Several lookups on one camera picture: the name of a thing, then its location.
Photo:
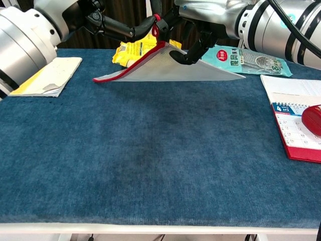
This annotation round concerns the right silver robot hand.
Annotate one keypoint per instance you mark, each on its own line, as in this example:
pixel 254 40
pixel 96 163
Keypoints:
pixel 213 12

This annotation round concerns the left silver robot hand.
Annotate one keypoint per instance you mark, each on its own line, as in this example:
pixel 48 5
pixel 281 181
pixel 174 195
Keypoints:
pixel 118 27

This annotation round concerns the grey mesh zipper pouch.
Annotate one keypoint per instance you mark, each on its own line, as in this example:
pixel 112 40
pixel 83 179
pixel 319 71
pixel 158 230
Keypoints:
pixel 163 67

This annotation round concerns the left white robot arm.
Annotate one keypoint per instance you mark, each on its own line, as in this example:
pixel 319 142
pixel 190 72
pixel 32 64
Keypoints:
pixel 22 40

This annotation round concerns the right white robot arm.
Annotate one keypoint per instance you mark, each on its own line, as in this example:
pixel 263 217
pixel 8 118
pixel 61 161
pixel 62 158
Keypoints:
pixel 276 27

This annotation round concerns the yellow snack bag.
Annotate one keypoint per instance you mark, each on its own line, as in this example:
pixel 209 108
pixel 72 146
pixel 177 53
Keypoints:
pixel 130 50

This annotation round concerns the teal scouring pad package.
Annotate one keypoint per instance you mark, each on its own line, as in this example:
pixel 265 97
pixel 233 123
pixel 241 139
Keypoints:
pixel 250 61

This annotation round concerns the yellow and cream notebook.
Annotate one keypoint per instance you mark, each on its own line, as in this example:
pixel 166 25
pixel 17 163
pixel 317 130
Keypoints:
pixel 47 75

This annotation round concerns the blue table mat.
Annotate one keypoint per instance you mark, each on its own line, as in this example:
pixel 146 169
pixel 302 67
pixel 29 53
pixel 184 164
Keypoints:
pixel 150 150

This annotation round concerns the red bottle with white cap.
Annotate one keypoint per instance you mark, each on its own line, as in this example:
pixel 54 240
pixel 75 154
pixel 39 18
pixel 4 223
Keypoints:
pixel 312 120

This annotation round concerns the red desk calendar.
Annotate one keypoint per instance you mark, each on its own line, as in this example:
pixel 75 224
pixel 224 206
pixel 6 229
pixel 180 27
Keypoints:
pixel 293 135

